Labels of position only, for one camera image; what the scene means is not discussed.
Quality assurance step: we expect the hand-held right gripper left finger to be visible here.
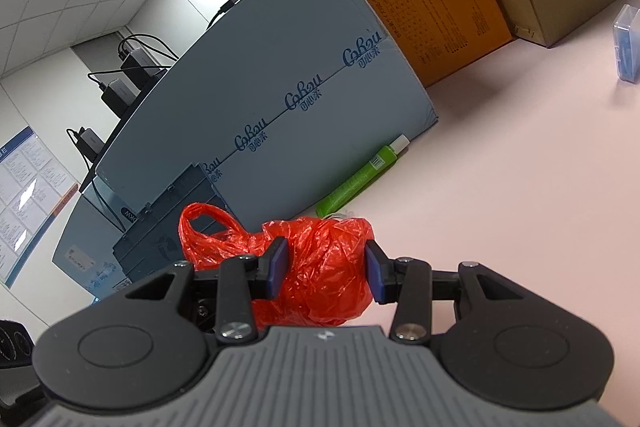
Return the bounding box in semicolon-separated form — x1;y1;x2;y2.
125;236;291;348

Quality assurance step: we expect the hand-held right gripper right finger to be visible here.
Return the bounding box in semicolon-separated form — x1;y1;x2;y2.
364;239;506;348

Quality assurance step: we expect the red plastic bag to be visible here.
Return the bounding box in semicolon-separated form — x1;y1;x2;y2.
178;202;376;330

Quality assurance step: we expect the blue ribbed storage box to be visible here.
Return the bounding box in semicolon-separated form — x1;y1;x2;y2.
111;163;241;293

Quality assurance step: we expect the green tube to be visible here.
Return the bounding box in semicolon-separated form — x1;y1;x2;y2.
315;134;411;218

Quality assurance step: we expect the light blue foam board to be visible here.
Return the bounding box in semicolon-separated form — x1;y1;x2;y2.
94;0;441;228

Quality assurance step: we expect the light blue labelled cardboard box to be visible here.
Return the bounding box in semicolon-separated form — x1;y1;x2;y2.
51;181;132;303

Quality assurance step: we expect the grey power adapter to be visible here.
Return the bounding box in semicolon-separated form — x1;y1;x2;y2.
117;47;171;82
100;77;141;115
75;129;106;158

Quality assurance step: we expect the dark ribbed object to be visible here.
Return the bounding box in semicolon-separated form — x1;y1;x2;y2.
0;319;36;370

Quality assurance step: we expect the clear box with blue contents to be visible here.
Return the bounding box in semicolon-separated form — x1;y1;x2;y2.
612;3;640;85

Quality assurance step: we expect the wall poster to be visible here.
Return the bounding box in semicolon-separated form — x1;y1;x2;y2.
0;125;81;290

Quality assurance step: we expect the black plug cable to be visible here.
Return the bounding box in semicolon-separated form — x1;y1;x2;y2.
206;0;240;31

